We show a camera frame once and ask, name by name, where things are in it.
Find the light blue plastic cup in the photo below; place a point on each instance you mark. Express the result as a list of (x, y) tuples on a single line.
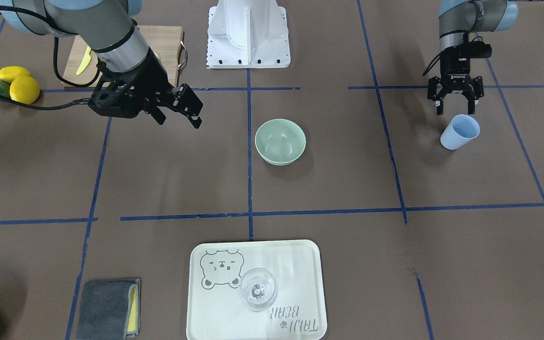
[(460, 131)]

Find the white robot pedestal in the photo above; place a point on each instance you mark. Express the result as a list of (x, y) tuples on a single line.
[(247, 34)]

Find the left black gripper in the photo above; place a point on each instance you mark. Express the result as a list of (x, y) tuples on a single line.
[(456, 66)]

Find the yellow plastic knife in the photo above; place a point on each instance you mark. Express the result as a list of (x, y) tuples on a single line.
[(86, 59)]

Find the cream bear tray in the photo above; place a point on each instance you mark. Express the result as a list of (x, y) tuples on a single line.
[(215, 310)]

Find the grey yellow folded cloth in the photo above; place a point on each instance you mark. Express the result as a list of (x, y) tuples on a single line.
[(110, 310)]

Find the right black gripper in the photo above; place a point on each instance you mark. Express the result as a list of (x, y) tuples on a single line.
[(155, 75)]

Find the yellow lemon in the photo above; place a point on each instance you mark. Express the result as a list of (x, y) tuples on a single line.
[(11, 73), (24, 89)]

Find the mint green bowl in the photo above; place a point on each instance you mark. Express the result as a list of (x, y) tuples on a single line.
[(280, 142)]

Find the clear wine glass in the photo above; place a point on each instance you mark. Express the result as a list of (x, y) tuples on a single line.
[(258, 289)]

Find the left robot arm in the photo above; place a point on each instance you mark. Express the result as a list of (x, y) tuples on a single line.
[(458, 19)]

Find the wooden cutting board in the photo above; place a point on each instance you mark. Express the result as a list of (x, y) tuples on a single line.
[(165, 41)]

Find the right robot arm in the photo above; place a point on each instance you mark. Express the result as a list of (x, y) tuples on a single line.
[(106, 26)]

